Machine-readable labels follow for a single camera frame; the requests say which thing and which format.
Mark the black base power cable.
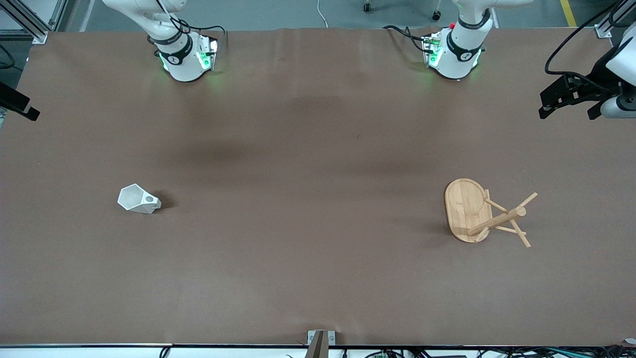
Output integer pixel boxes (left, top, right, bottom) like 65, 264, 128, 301
383, 25, 433, 53

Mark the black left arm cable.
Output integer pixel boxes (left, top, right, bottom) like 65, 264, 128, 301
545, 0, 636, 92

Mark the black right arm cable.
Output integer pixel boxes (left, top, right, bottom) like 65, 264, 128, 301
147, 0, 227, 50

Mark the white faceted cup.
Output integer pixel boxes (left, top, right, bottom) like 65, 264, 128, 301
117, 183, 162, 215

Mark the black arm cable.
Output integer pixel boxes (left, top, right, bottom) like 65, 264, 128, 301
545, 0, 636, 92
147, 0, 227, 50

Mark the aluminium frame post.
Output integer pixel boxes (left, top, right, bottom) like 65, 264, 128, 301
0, 0, 68, 44
594, 0, 636, 39

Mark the brown table cover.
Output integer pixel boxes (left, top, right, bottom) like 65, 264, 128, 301
0, 27, 636, 347

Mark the wooden cup rack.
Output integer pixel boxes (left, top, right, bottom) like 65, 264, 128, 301
444, 178, 539, 249

